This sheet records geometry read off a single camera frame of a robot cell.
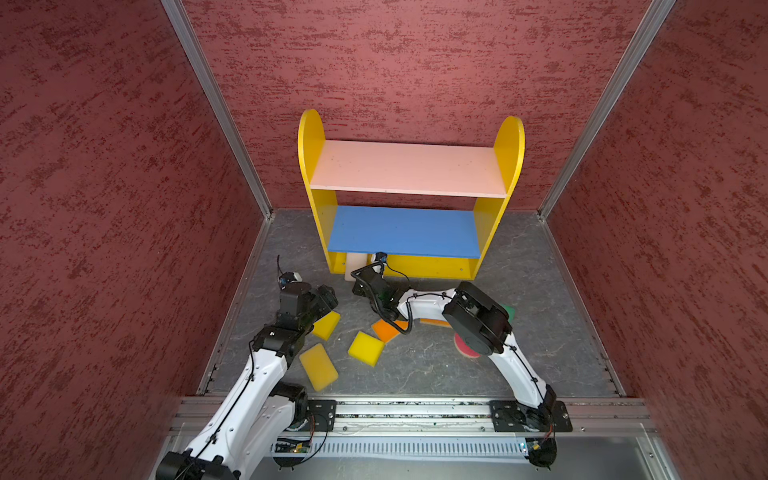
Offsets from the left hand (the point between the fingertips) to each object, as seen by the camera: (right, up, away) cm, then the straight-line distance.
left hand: (325, 301), depth 83 cm
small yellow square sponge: (+11, -15, +3) cm, 19 cm away
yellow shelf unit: (+33, +29, +30) cm, 53 cm away
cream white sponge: (+6, +10, +15) cm, 19 cm away
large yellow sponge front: (-1, -18, -2) cm, 18 cm away
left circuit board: (-6, -33, -11) cm, 36 cm away
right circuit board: (+56, -34, -11) cm, 67 cm away
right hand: (+7, +4, +15) cm, 17 cm away
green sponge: (+57, -6, +10) cm, 58 cm away
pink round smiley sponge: (+34, -4, -24) cm, 42 cm away
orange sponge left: (+17, -10, +2) cm, 20 cm away
